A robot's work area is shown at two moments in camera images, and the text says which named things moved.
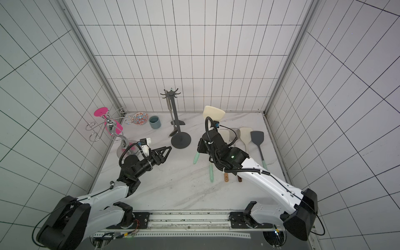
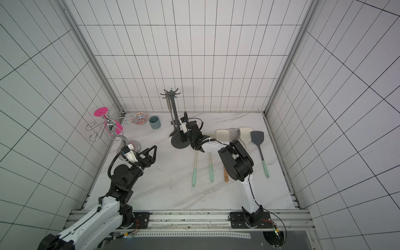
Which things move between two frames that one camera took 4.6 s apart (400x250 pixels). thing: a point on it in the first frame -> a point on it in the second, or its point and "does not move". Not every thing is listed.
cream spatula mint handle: [211, 173] does not move
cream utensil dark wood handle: [232, 138] does not move
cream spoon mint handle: [215, 113] -> [194, 170]
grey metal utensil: [170, 106] does not move
